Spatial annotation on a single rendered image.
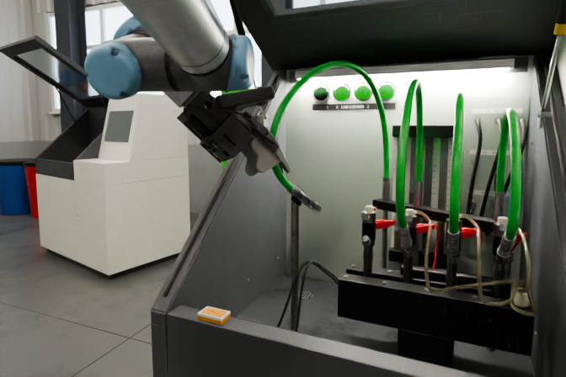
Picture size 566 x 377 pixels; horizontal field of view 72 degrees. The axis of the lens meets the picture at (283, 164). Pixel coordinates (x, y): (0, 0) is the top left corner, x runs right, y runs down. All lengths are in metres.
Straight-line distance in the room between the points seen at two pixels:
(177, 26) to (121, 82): 0.17
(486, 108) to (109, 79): 0.84
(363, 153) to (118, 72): 0.72
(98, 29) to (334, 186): 6.26
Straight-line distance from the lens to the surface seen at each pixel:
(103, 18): 6.98
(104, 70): 0.57
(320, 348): 0.66
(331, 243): 1.17
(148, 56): 0.56
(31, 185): 6.28
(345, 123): 1.11
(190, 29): 0.43
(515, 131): 0.70
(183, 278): 0.81
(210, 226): 0.85
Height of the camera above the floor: 1.29
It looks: 6 degrees down
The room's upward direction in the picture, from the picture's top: straight up
